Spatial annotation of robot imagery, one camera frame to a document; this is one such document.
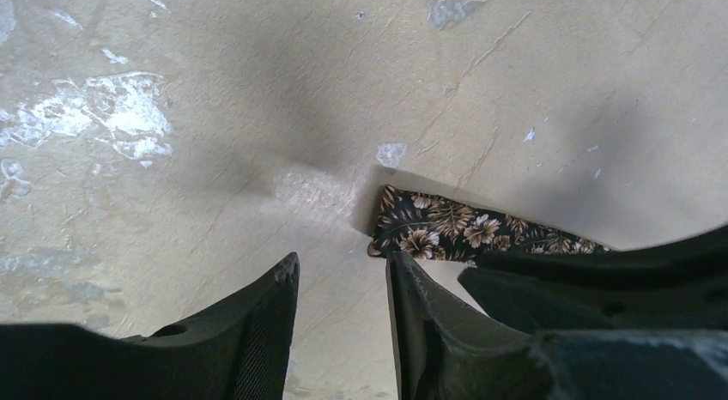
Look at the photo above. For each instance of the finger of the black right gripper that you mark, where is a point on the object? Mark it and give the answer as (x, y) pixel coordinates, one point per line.
(680, 285)

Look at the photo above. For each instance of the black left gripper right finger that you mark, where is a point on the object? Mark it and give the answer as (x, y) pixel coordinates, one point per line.
(446, 348)

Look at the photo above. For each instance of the brown floral tie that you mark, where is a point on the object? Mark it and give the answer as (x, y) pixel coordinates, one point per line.
(432, 227)

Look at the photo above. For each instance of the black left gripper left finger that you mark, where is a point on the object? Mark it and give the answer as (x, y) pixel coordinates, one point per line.
(237, 348)

